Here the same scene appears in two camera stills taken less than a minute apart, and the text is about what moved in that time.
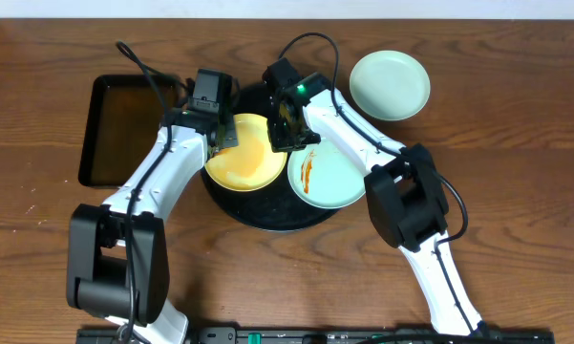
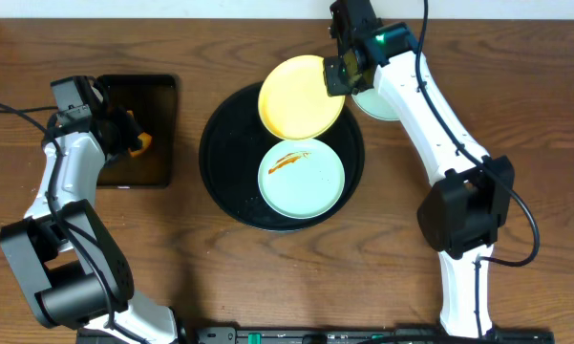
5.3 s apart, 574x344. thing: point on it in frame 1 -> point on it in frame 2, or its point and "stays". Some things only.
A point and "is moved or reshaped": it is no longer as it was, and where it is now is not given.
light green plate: (327, 175) is moved or reshaped
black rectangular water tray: (123, 122) stays
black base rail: (318, 335) stays
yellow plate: (250, 165) is moved or reshaped
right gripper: (280, 144) -> (334, 87)
